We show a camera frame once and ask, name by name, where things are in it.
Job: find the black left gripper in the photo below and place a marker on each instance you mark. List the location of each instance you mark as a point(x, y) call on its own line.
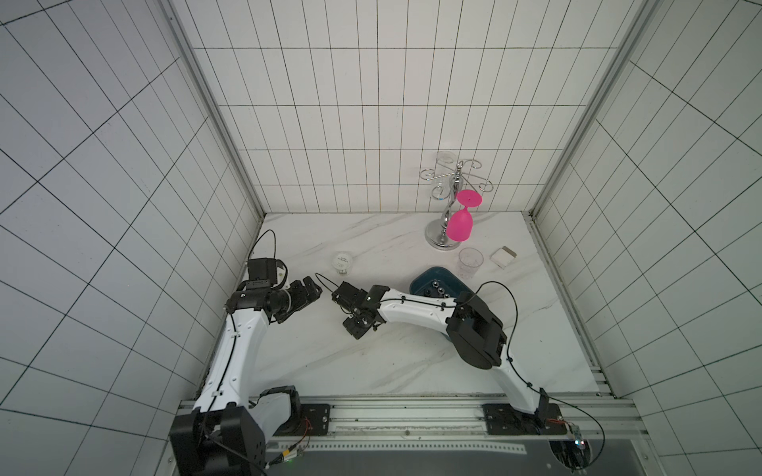
point(302, 298)

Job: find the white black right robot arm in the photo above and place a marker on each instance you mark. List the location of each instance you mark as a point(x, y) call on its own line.
point(479, 339)

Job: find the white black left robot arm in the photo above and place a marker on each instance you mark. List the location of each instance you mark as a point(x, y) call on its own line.
point(238, 369)

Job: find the teal plastic storage box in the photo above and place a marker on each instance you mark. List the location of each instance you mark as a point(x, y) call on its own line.
point(423, 284)

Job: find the small white box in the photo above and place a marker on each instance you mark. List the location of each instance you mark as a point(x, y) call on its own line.
point(503, 257)

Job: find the small clear glass jar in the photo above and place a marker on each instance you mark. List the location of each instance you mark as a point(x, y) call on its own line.
point(342, 263)

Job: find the clear plastic cup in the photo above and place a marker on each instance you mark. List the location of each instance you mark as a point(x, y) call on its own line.
point(470, 261)

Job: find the pink plastic wine glass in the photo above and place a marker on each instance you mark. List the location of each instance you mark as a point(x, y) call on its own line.
point(460, 224)

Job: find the chrome glass hanger stand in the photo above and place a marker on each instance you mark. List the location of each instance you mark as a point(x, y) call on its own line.
point(449, 176)

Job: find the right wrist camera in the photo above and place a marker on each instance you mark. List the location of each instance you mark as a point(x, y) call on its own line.
point(346, 296)

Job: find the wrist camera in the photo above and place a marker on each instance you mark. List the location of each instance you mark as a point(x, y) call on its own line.
point(346, 296)
point(266, 273)

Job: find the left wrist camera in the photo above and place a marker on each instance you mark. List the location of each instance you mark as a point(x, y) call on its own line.
point(266, 273)

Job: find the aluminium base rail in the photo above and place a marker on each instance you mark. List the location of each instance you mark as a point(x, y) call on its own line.
point(604, 425)

